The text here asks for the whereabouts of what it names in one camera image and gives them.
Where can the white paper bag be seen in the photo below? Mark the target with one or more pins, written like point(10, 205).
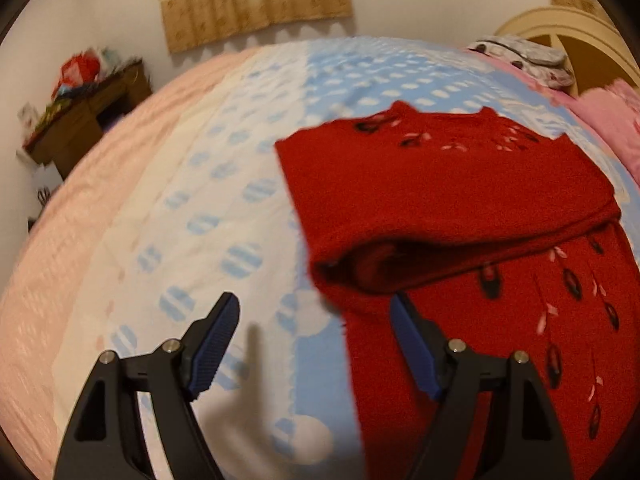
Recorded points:
point(45, 177)

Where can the white card on desk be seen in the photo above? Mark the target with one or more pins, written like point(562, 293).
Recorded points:
point(29, 118)

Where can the dark wooden desk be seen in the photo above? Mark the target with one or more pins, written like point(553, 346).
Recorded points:
point(80, 121)

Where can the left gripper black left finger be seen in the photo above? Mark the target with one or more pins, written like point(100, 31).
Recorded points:
point(105, 438)

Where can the pink blue patterned bedspread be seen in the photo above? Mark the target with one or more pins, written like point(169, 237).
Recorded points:
point(185, 200)

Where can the red knitted sweater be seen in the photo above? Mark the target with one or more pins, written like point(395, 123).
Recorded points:
point(504, 238)

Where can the cream wooden headboard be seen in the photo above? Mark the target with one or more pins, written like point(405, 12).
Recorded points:
point(596, 54)

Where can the grey patterned pillow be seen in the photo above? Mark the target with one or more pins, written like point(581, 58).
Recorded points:
point(545, 64)

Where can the red gift box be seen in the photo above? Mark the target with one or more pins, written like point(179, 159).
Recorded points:
point(80, 69)

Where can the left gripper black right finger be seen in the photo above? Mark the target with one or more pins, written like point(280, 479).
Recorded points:
point(523, 437)

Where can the pink fluffy blanket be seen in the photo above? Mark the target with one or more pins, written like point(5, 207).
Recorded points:
point(613, 113)

